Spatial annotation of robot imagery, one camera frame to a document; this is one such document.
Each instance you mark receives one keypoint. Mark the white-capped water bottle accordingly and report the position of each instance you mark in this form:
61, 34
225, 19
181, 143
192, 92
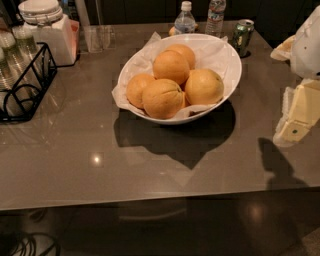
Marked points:
185, 22

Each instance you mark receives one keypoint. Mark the clear plastic cup stack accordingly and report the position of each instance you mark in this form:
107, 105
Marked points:
27, 46

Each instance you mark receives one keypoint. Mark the green soda can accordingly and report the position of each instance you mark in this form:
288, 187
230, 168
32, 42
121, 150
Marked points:
242, 35

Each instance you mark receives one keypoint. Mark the white ceramic bowl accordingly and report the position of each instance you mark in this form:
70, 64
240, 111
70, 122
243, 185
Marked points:
230, 70

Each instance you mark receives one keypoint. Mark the small orange behind bottle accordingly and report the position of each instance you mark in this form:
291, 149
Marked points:
171, 31

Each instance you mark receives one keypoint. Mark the white paper bowl liner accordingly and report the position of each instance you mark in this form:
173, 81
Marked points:
213, 53

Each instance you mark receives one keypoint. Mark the white lidded jar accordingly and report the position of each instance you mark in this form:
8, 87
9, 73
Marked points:
48, 24

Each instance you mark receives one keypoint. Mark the black wire cup rack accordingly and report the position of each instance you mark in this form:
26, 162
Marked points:
40, 84

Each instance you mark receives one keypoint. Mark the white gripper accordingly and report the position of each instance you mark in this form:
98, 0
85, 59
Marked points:
307, 50

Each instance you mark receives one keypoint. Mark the clear labelled water bottle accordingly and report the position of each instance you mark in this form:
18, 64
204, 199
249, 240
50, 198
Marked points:
215, 17

